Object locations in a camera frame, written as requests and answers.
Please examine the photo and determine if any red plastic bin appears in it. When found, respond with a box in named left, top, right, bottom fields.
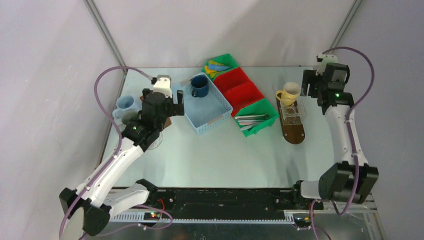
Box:
left=213, top=67, right=264, bottom=117

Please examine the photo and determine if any clear textured glass tray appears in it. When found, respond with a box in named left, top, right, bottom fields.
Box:
left=148, top=132, right=163, bottom=150

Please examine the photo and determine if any light blue plastic basket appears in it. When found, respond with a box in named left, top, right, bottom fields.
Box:
left=171, top=72, right=233, bottom=135

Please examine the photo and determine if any green bin with toothbrushes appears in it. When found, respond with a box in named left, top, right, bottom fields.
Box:
left=234, top=98, right=279, bottom=137

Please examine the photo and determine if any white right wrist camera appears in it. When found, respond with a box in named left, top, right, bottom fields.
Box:
left=314, top=53, right=339, bottom=76

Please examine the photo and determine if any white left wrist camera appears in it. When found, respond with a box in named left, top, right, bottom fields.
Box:
left=152, top=74, right=173, bottom=98

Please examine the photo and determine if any light blue ceramic mug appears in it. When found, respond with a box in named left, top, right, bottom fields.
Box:
left=112, top=95, right=139, bottom=119

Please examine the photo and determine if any clear glass rectangular container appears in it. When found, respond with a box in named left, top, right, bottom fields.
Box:
left=279, top=97, right=307, bottom=126

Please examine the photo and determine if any yellow ceramic mug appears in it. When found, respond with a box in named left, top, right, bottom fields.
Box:
left=275, top=82, right=301, bottom=106

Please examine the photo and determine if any blue toothpaste tube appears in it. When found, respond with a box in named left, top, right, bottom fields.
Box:
left=207, top=64, right=231, bottom=72

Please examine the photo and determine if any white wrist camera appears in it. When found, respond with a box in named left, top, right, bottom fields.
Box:
left=152, top=74, right=173, bottom=98
left=314, top=53, right=339, bottom=76

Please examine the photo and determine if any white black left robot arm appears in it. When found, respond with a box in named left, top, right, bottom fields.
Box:
left=59, top=88, right=185, bottom=240

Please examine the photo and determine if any brown oval wooden tray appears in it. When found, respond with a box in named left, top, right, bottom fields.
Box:
left=276, top=98, right=305, bottom=145

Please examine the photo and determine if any grey ceramic mug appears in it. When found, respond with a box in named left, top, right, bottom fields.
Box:
left=120, top=110, right=139, bottom=126

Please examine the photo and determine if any dark blue ceramic mug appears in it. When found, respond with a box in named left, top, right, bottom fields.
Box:
left=191, top=75, right=209, bottom=98

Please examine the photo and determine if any yellow toothpaste tube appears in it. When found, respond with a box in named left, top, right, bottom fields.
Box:
left=203, top=60, right=223, bottom=78

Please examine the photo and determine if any glass jar with brown lid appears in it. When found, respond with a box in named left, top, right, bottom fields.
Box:
left=162, top=117, right=172, bottom=130

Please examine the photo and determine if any green bin with toothpaste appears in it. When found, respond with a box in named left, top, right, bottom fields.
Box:
left=202, top=53, right=239, bottom=81

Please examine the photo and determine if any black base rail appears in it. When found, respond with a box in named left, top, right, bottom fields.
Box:
left=145, top=187, right=310, bottom=222

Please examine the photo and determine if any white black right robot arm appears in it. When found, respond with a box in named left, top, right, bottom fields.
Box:
left=290, top=63, right=379, bottom=209

